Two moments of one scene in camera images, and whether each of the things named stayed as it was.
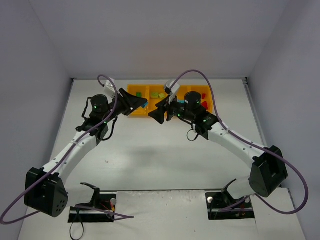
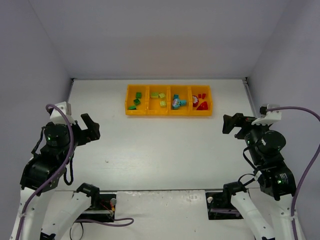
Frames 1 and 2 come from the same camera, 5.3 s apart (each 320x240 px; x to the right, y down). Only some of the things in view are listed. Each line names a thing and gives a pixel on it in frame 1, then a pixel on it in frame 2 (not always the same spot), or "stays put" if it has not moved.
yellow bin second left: [151, 102] stays put
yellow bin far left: [142, 91] stays put
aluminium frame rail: [245, 81] stays put
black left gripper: [124, 102] -> [83, 133]
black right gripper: [168, 111] -> [239, 125]
